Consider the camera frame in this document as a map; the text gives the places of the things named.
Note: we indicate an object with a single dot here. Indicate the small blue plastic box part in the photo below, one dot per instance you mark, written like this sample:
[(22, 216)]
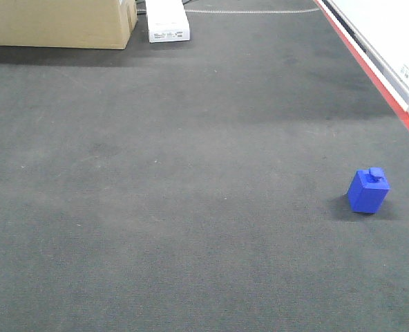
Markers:
[(368, 190)]

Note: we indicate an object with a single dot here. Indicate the white labelled carton box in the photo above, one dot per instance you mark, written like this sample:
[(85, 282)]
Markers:
[(167, 21)]

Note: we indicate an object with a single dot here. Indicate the brown cardboard box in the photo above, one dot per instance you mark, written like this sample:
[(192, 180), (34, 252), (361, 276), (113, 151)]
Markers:
[(67, 24)]

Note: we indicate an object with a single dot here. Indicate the white conveyor side rail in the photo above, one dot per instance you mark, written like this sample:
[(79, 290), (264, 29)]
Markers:
[(377, 35)]

